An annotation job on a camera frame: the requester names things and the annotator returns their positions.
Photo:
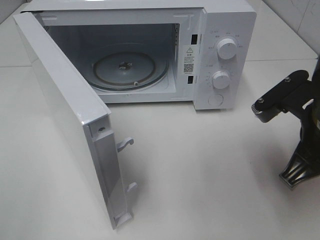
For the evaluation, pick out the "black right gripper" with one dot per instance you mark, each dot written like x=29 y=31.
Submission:
x=300 y=96

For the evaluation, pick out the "white microwave door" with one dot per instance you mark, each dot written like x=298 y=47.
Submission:
x=82 y=117

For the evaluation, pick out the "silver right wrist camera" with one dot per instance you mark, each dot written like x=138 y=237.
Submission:
x=263 y=112

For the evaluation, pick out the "white upper microwave knob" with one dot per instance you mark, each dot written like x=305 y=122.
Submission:
x=227 y=48

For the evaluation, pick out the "white microwave knob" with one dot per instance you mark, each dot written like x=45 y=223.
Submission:
x=227 y=48
x=221 y=79

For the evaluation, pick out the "round white door release button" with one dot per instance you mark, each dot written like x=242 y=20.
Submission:
x=215 y=100

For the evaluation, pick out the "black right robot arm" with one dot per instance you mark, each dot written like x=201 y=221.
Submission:
x=316 y=67

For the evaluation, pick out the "white lower microwave knob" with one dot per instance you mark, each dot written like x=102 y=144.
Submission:
x=221 y=79

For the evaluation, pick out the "white microwave oven body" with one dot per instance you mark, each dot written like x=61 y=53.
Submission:
x=185 y=32

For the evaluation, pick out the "glass microwave turntable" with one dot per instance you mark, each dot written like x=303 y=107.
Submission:
x=127 y=70

